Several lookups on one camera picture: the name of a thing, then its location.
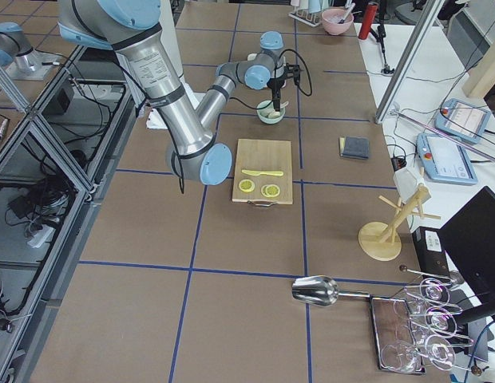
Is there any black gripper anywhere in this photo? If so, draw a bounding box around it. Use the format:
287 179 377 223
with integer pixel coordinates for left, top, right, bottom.
267 64 302 112

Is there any white steamed bun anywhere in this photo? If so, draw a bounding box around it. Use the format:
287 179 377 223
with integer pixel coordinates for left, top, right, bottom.
267 110 281 119

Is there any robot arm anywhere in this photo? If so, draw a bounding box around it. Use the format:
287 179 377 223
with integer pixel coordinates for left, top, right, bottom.
58 1 301 185

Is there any light green bowl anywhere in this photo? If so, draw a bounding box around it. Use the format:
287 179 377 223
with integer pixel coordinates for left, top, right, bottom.
256 101 288 124

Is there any pink bowl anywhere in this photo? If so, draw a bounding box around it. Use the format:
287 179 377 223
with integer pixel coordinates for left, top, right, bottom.
321 8 354 36

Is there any wooden cutting board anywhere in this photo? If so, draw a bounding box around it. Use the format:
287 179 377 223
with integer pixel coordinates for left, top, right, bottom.
232 139 293 206

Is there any yellow plastic knife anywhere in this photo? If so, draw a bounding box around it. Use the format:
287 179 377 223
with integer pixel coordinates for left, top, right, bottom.
241 169 284 177

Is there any lemon slice top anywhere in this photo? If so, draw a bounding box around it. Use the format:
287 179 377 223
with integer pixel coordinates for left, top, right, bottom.
238 179 255 193

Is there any lemon slice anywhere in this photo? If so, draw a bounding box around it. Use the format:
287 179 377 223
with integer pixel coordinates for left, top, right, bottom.
260 184 281 198
238 179 255 193

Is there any lemon slice bottom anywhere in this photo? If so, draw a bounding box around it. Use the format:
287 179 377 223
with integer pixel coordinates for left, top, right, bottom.
260 184 281 198

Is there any grey folded cloth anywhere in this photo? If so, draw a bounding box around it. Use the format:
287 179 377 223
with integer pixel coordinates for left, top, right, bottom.
339 136 370 160

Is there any red bottle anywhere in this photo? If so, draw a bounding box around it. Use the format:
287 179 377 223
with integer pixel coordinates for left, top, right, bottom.
358 1 378 40

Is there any wooden mug tree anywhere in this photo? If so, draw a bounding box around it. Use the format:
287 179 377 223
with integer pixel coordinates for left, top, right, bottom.
358 183 441 262

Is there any teach pendant near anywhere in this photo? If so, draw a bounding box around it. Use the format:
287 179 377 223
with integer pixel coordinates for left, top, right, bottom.
416 133 478 185

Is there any teach pendant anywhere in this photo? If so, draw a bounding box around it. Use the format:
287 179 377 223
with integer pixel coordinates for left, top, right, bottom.
435 98 489 144
416 133 478 185

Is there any teach pendant far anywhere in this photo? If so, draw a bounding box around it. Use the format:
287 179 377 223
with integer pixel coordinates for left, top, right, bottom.
435 98 489 144

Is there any metal scoop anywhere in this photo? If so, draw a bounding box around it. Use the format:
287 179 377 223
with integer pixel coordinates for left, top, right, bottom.
291 275 371 306

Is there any black monitor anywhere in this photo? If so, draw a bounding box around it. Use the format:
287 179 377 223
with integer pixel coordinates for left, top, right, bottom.
439 186 495 296

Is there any black glass rack tray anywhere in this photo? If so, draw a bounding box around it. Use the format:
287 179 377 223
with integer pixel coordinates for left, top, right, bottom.
369 296 426 376

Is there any wine glass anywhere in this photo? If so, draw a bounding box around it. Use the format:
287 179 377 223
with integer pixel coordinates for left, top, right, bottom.
380 341 418 373

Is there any aluminium frame post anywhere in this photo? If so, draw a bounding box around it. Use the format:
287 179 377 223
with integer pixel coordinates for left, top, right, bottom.
374 0 445 124

